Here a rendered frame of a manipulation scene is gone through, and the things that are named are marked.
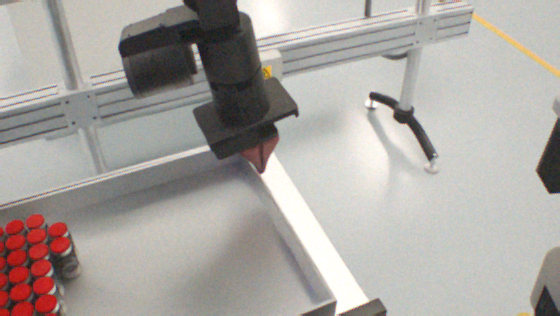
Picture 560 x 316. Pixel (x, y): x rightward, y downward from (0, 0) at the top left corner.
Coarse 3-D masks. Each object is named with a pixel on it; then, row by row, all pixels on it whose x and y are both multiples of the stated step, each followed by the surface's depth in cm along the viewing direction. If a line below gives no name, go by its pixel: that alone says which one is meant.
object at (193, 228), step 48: (96, 192) 62; (144, 192) 65; (192, 192) 65; (240, 192) 65; (96, 240) 59; (144, 240) 59; (192, 240) 59; (240, 240) 59; (288, 240) 58; (96, 288) 54; (144, 288) 54; (192, 288) 54; (240, 288) 54; (288, 288) 54
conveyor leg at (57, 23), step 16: (32, 0) 119; (48, 0) 123; (48, 16) 126; (64, 16) 128; (64, 32) 129; (64, 48) 132; (64, 64) 135; (64, 80) 139; (80, 80) 140; (80, 128) 149; (96, 144) 155; (96, 160) 158
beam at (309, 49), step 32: (448, 0) 183; (288, 32) 164; (320, 32) 164; (352, 32) 165; (384, 32) 170; (416, 32) 176; (448, 32) 182; (288, 64) 163; (320, 64) 169; (32, 96) 138; (64, 96) 139; (96, 96) 143; (128, 96) 147; (160, 96) 151; (192, 96) 156; (0, 128) 136; (32, 128) 140; (64, 128) 145
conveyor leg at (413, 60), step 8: (416, 0) 174; (424, 0) 171; (416, 8) 175; (424, 8) 173; (416, 48) 183; (408, 56) 187; (416, 56) 185; (408, 64) 189; (416, 64) 188; (408, 72) 191; (416, 72) 190; (408, 80) 192; (408, 88) 195; (400, 96) 200; (408, 96) 197; (400, 104) 201; (408, 104) 199
